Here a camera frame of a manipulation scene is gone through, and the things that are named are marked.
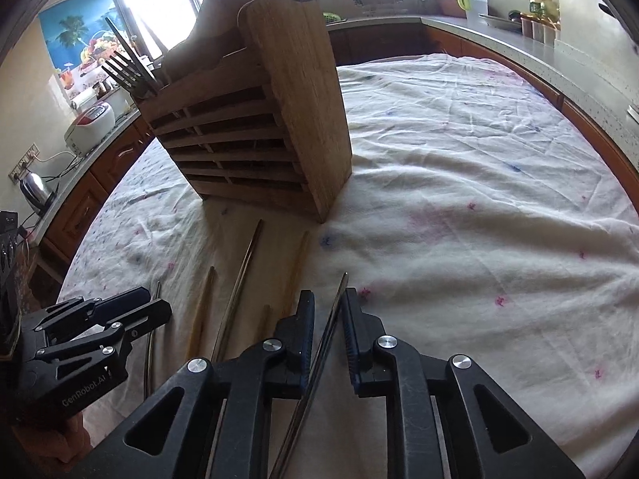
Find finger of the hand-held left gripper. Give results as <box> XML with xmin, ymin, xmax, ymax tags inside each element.
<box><xmin>29</xmin><ymin>298</ymin><xmax>173</xmax><ymax>361</ymax></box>
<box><xmin>31</xmin><ymin>286</ymin><xmax>152</xmax><ymax>333</ymax></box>

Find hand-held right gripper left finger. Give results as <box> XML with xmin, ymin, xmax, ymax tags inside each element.
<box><xmin>75</xmin><ymin>289</ymin><xmax>316</xmax><ymax>479</ymax></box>

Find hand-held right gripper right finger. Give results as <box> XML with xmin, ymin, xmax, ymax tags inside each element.
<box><xmin>342</xmin><ymin>287</ymin><xmax>587</xmax><ymax>479</ymax></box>

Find wooden utensil holder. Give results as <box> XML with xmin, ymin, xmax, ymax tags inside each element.
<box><xmin>135</xmin><ymin>0</ymin><xmax>354</xmax><ymax>224</ymax></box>

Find metal fork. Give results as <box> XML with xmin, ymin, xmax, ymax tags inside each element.
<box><xmin>101</xmin><ymin>54</ymin><xmax>161</xmax><ymax>101</ymax></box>

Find person's left hand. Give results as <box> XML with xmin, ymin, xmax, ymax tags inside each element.
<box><xmin>47</xmin><ymin>406</ymin><xmax>97</xmax><ymax>466</ymax></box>

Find wooden chopstick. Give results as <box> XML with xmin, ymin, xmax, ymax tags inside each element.
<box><xmin>187</xmin><ymin>265</ymin><xmax>216</xmax><ymax>360</ymax></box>
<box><xmin>284</xmin><ymin>231</ymin><xmax>311</xmax><ymax>310</ymax></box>

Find steel electric kettle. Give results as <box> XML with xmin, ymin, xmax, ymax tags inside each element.
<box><xmin>19</xmin><ymin>170</ymin><xmax>58</xmax><ymax>213</ymax></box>

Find floral white tablecloth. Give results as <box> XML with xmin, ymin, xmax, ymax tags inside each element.
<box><xmin>57</xmin><ymin>55</ymin><xmax>639</xmax><ymax>479</ymax></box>

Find pink and white rice cooker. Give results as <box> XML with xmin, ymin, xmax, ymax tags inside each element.
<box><xmin>64</xmin><ymin>101</ymin><xmax>117</xmax><ymax>154</ymax></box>

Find metal tray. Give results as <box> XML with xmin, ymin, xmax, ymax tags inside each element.
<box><xmin>479</xmin><ymin>12</ymin><xmax>525</xmax><ymax>29</ymax></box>

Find white jug with green lid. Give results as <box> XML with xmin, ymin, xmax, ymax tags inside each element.
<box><xmin>456</xmin><ymin>0</ymin><xmax>489</xmax><ymax>23</ymax></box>

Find white spice jars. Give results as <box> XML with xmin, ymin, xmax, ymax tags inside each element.
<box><xmin>519</xmin><ymin>12</ymin><xmax>557</xmax><ymax>43</ymax></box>

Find wall power outlets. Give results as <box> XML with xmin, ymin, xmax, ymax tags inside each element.
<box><xmin>7</xmin><ymin>144</ymin><xmax>40</xmax><ymax>180</ymax></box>

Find tropical fruit wall poster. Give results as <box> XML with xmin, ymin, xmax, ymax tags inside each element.
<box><xmin>39</xmin><ymin>0</ymin><xmax>121</xmax><ymax>91</ymax></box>

